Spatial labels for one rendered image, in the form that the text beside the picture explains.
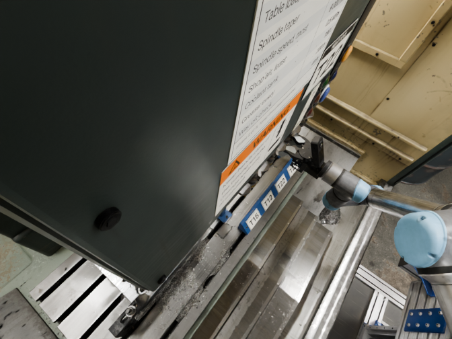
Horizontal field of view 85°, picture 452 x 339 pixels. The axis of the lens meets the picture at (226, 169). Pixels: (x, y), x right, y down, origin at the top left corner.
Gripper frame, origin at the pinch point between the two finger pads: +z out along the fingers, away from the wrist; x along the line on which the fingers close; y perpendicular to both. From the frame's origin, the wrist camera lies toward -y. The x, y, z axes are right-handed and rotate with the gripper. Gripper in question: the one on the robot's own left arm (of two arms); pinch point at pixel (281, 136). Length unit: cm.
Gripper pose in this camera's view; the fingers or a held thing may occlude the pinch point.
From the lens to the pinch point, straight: 94.3
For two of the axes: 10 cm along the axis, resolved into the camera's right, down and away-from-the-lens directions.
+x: 6.1, -6.3, 4.8
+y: -1.2, 5.2, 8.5
